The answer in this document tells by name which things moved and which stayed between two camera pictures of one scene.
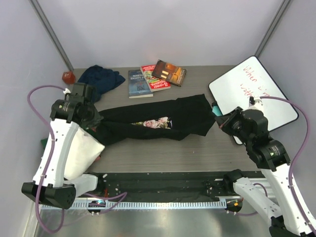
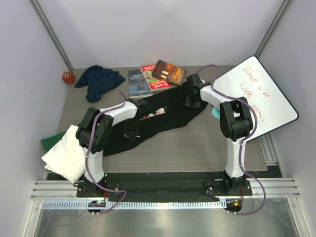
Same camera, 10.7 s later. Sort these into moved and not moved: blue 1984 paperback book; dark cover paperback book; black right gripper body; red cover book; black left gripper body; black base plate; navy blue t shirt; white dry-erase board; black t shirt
Moved: black left gripper body; black t shirt; black right gripper body
Not moved: navy blue t shirt; dark cover paperback book; blue 1984 paperback book; white dry-erase board; red cover book; black base plate
